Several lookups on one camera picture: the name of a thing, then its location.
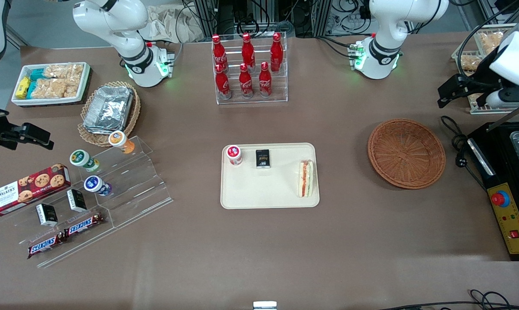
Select yellow emergency stop control box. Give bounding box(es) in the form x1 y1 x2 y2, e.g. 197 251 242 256
487 183 519 262

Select crumpled beige cloth bag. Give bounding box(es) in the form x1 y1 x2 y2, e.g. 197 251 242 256
140 4 205 43

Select clear acrylic stepped display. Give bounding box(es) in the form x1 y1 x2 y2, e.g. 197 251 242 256
0 136 173 268

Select white wire snack rack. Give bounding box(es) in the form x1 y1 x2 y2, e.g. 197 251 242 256
452 24 519 115

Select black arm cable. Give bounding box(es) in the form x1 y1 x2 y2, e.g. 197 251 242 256
457 0 519 79

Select black power cable with plug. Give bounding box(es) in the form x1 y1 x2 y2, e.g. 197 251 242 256
440 115 488 190

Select round brown wicker basket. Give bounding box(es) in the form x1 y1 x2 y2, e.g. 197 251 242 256
368 119 446 190

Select black tabletop machine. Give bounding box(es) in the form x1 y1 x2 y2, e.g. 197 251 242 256
466 122 519 190

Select triangular sandwich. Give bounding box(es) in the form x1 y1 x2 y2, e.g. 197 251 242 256
297 160 315 198

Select clear acrylic bottle rack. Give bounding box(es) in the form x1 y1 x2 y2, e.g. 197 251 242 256
211 31 288 105

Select white rectangular snack tray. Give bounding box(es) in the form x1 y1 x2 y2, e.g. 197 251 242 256
11 62 91 107

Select yellow snack pack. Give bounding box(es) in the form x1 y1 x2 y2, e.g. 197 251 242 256
16 77 31 99

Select green lid yogurt cup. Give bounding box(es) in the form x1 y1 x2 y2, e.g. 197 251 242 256
69 149 100 173

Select orange lid yogurt cup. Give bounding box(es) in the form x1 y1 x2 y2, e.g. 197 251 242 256
108 130 136 155

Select red cola bottle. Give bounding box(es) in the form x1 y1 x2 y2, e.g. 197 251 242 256
241 33 256 71
259 62 272 98
212 34 228 72
239 64 254 99
270 33 284 72
215 65 232 100

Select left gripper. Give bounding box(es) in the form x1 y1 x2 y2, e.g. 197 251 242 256
437 45 503 109

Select Snickers chocolate bar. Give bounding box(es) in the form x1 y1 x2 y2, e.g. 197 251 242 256
64 212 105 238
27 232 67 259

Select red lid yogurt cup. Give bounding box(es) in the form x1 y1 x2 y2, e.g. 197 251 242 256
226 145 243 166

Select oval light wicker basket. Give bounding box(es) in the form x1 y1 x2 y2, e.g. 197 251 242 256
77 81 141 148

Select blue lid yogurt cup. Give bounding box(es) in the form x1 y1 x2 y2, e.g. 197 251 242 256
84 176 113 197

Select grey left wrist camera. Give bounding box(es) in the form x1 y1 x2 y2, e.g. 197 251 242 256
477 86 519 109

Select black floor cable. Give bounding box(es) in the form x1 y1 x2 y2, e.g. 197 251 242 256
379 289 519 310

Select stacked aluminium foil trays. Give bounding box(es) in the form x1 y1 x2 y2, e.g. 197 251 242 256
83 86 134 135

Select aluminium frame rack with cables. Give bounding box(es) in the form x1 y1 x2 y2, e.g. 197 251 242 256
183 0 372 39

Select cream plastic tray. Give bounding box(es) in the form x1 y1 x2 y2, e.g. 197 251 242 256
220 143 320 210

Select red Walkers cookie box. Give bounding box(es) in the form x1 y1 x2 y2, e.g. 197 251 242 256
0 163 71 217

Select rice cracker snack pack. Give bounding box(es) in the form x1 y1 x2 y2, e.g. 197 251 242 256
479 32 507 52
457 54 484 73
31 79 79 99
43 64 84 81

